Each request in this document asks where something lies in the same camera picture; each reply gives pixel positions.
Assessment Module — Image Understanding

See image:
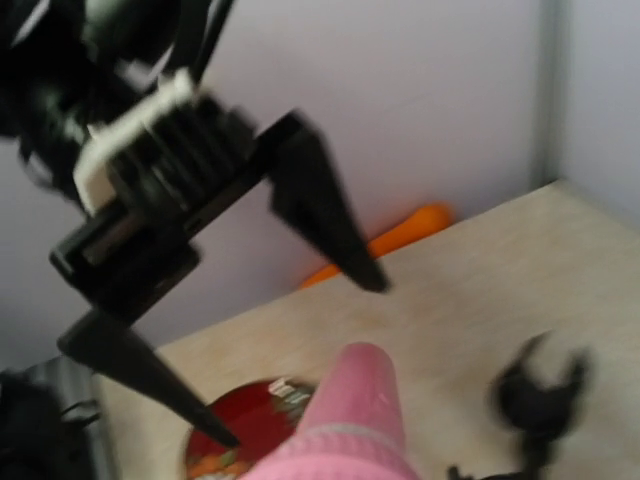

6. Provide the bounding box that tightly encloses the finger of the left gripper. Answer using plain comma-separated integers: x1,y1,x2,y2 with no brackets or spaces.
269,112,390,292
57,309,240,447

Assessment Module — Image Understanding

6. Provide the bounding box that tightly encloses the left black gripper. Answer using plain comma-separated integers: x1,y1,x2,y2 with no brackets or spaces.
50,95,282,320

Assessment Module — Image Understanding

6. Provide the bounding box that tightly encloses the right aluminium frame post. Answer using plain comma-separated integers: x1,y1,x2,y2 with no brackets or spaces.
530,0,570,189

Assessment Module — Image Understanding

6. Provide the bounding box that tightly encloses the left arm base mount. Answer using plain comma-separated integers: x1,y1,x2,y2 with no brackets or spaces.
1,357,118,479

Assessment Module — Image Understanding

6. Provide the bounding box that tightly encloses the red floral plate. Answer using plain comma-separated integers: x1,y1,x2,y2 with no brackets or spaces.
182,377,316,479

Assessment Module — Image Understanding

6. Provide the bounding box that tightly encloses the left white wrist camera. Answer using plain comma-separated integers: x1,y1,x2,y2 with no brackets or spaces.
73,68,197,217

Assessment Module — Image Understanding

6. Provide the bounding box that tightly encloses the pink microphone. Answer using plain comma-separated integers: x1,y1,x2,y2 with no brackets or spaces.
244,343,419,480

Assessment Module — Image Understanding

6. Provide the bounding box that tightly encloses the orange microphone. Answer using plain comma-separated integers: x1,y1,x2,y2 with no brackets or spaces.
298,203,455,293

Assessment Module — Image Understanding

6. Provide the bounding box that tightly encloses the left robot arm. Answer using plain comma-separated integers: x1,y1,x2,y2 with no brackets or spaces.
1,1,389,449

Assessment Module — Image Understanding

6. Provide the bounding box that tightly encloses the black stand of pink microphone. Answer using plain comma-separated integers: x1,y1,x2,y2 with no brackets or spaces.
444,332,594,480

